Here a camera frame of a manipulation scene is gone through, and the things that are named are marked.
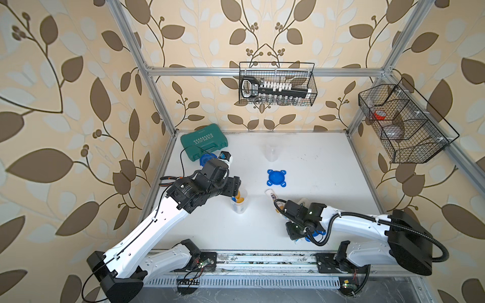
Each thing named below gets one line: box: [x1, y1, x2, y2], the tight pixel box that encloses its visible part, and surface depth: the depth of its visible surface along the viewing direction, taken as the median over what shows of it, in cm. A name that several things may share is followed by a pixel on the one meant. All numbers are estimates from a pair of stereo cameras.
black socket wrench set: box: [240, 77, 312, 98], surface depth 84 cm
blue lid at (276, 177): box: [266, 169, 287, 188], surface depth 101 cm
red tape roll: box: [373, 109, 387, 121], surface depth 84 cm
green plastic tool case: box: [180, 123, 228, 162], surface depth 113 cm
